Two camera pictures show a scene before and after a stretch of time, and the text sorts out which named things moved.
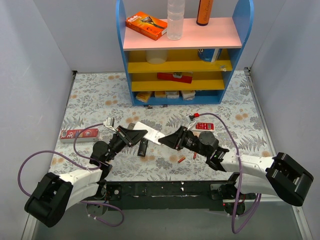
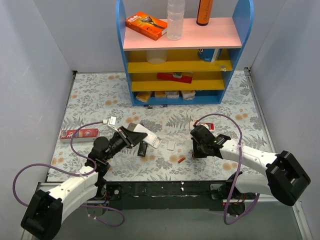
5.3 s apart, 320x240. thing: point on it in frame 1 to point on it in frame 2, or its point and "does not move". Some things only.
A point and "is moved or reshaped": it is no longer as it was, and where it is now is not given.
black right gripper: x=180 y=137 to x=200 y=150
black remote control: x=142 y=147 does not move
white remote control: x=152 y=135 is moved or reshaped
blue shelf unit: x=196 y=70 does not move
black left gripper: x=124 y=136 does not move
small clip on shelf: x=223 y=67 does not move
